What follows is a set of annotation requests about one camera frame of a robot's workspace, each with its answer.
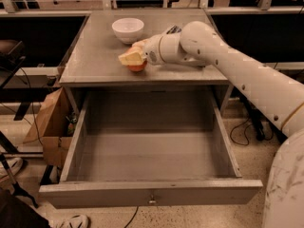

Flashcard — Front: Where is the grey cabinet with counter top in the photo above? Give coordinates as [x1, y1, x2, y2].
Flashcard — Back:
[60, 9, 232, 116]

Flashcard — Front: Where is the red apple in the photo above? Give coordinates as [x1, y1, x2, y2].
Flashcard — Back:
[126, 61, 147, 72]

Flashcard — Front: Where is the brown cardboard box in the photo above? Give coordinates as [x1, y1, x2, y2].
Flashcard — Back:
[24, 88, 72, 167]

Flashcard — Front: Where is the black tripod stand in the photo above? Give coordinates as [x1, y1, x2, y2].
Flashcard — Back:
[0, 153, 39, 208]

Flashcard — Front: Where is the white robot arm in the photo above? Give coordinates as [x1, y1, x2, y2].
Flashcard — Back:
[119, 21, 304, 228]

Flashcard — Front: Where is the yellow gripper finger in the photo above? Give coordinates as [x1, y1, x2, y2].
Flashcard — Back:
[132, 39, 148, 48]
[119, 47, 145, 66]

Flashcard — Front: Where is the white ceramic bowl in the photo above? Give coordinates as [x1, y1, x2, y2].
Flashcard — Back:
[112, 18, 144, 45]

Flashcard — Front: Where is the open grey top drawer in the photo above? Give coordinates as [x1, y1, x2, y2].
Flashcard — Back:
[40, 92, 262, 208]

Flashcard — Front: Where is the black floor cable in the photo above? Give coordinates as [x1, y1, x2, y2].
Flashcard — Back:
[229, 111, 275, 147]

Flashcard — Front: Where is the metal drawer knob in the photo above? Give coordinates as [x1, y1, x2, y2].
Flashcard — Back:
[148, 195, 157, 205]

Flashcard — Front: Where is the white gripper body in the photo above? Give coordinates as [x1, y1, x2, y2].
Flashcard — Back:
[143, 33, 188, 65]

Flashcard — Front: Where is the blue chip bag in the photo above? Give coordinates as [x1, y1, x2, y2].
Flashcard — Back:
[165, 26, 181, 34]

